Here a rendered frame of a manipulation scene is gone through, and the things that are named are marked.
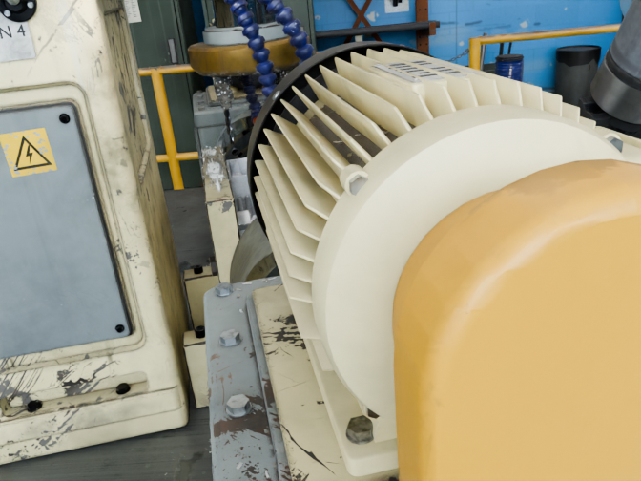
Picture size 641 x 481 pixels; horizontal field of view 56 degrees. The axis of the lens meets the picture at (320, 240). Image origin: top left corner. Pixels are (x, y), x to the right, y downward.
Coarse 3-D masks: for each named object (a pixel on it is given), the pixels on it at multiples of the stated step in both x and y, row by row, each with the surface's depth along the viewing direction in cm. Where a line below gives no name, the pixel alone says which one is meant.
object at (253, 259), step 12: (252, 228) 75; (240, 240) 76; (252, 240) 72; (264, 240) 69; (240, 252) 74; (252, 252) 70; (264, 252) 67; (240, 264) 72; (252, 264) 68; (264, 264) 64; (276, 264) 62; (240, 276) 70; (252, 276) 66; (264, 276) 62
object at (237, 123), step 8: (248, 112) 128; (232, 120) 129; (240, 120) 124; (248, 120) 121; (224, 128) 129; (232, 128) 123; (240, 128) 118; (248, 128) 115; (224, 136) 124; (240, 136) 115; (248, 136) 115; (216, 144) 129; (224, 144) 119; (240, 144) 116; (248, 144) 116; (224, 152) 116; (232, 152) 115; (240, 152) 116
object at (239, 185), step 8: (240, 160) 100; (232, 168) 99; (240, 168) 101; (232, 176) 91; (240, 176) 91; (232, 184) 91; (240, 184) 92; (240, 192) 92; (248, 192) 92; (240, 200) 92; (248, 200) 93; (240, 208) 93; (248, 208) 93
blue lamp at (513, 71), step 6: (522, 60) 128; (498, 66) 129; (504, 66) 128; (510, 66) 127; (516, 66) 127; (522, 66) 128; (498, 72) 129; (504, 72) 128; (510, 72) 128; (516, 72) 128; (522, 72) 129; (510, 78) 128; (516, 78) 128; (522, 78) 130
